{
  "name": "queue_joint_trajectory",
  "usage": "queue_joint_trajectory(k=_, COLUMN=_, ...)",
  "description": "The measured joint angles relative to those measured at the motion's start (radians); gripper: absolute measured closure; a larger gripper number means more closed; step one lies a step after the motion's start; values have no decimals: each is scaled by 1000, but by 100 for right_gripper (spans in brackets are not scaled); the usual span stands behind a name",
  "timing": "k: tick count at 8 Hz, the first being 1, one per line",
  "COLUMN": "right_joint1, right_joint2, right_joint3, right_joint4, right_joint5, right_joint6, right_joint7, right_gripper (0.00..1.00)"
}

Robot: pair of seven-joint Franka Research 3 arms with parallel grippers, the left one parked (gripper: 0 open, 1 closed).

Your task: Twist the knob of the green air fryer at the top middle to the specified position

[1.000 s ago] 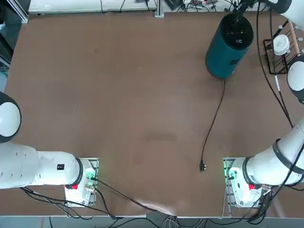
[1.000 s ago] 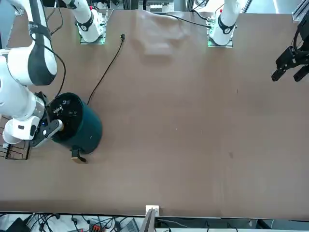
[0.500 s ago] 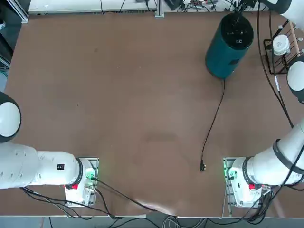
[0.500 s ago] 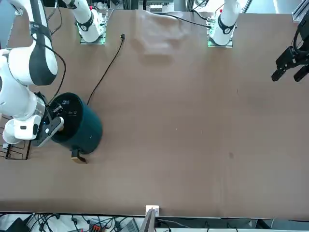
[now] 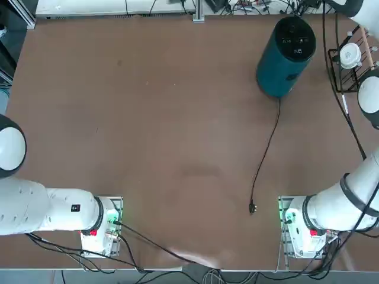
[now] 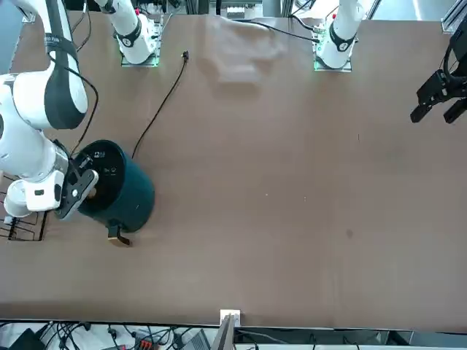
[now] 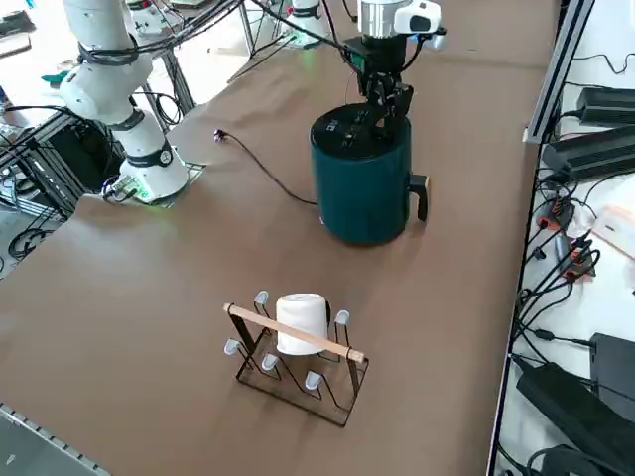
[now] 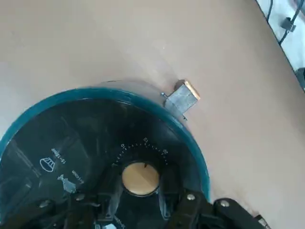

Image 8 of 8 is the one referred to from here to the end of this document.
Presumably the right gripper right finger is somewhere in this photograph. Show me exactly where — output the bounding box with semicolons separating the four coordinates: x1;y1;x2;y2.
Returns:
158;163;270;229

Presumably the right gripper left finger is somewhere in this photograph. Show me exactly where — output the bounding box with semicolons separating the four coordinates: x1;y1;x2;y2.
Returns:
35;166;123;229

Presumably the green air fryer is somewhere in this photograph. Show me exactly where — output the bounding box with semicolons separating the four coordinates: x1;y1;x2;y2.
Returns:
0;80;211;229

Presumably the round wooden fryer knob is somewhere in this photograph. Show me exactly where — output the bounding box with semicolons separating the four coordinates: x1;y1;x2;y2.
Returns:
121;161;161;198

